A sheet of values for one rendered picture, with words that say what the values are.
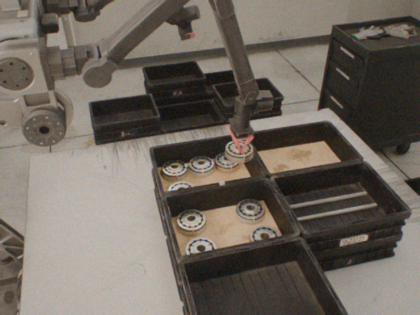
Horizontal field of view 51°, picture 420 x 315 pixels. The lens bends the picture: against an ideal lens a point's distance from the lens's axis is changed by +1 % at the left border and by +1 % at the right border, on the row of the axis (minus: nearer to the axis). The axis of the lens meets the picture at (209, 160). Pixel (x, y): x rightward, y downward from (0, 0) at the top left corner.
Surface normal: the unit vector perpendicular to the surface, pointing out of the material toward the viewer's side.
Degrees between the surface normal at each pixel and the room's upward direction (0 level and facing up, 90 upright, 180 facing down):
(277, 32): 90
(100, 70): 104
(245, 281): 0
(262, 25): 90
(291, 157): 0
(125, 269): 0
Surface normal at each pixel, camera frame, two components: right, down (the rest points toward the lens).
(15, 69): 0.28, 0.58
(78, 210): 0.00, -0.79
